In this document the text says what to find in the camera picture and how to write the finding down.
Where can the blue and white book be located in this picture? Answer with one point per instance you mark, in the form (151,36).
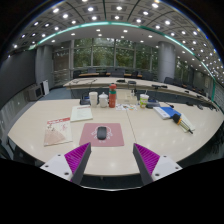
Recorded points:
(165,112)

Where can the plain white paper cup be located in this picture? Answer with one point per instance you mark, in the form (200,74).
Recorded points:
(93,99)

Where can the red thermos bottle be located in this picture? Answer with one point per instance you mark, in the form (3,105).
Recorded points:
(112,98)

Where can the colourful printed flyer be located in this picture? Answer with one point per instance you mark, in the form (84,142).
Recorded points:
(125,107)

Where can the dark office chairs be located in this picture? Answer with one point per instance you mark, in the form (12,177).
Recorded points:
(116,73)

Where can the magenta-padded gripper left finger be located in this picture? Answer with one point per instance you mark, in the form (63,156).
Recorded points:
(55,166)

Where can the black handheld microphone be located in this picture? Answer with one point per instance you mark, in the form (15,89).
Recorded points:
(176,119)

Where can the white booklet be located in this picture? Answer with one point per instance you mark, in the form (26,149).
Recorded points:
(81,113)

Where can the printed paper cup with straw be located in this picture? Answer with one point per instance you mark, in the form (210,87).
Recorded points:
(144,101)

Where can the pink mouse pad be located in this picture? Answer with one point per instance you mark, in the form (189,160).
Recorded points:
(86,136)

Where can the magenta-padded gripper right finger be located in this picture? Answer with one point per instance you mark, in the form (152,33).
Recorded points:
(166,166)

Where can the long curved conference desk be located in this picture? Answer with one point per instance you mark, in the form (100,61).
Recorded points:
(100,81)

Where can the ceiling lights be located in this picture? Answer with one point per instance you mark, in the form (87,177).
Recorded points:
(119,8)

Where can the black computer mouse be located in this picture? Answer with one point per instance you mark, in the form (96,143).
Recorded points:
(102,133)

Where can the dark conference microphone unit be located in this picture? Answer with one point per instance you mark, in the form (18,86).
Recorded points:
(153,104)
(84,101)

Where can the beige cardboard box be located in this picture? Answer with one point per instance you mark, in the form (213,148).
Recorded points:
(126,97)

